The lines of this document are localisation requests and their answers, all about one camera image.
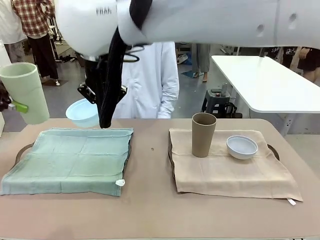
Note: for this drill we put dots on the white bowl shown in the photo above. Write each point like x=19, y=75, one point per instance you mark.
x=242, y=147

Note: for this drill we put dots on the pale green tall cup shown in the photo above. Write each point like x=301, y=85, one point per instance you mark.
x=27, y=92

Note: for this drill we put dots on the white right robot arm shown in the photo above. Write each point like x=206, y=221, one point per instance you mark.
x=200, y=22

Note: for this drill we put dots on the person in grey trousers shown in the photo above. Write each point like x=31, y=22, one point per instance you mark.
x=201, y=60

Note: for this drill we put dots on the white column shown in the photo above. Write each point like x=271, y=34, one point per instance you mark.
x=4, y=53

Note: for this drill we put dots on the green cloth mat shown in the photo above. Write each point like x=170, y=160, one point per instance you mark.
x=65, y=160

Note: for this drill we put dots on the beige cloth mat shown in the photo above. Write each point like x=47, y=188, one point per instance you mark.
x=232, y=175

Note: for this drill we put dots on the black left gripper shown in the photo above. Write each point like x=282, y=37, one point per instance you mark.
x=4, y=98

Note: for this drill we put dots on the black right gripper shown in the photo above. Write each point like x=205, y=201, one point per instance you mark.
x=92, y=73

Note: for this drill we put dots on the figure in white shirt black trousers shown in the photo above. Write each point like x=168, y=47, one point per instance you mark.
x=287, y=56

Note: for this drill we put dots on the dark brown serving tray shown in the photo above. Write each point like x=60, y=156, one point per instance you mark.
x=273, y=151
x=23, y=152

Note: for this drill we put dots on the white background table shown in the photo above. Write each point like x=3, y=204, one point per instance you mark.
x=265, y=82

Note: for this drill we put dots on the person in white shirt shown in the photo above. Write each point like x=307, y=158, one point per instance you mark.
x=10, y=25

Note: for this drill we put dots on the person in black skirt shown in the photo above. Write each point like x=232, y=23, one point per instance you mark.
x=308, y=60

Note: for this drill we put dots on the person in white coat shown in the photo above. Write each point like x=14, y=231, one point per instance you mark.
x=147, y=82

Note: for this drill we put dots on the person left forearm white sleeve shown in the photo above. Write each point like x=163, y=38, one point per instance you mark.
x=168, y=107

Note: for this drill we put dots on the brown tall cup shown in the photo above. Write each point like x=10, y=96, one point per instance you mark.
x=203, y=135

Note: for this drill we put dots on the light blue bowl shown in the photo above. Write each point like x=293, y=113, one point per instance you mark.
x=81, y=113

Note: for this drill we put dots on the metal bottle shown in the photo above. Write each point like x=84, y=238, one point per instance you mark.
x=224, y=88

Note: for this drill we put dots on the person in red plaid shirt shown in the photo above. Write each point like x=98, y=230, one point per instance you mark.
x=32, y=22

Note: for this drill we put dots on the grey step stool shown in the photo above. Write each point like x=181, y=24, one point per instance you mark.
x=212, y=102

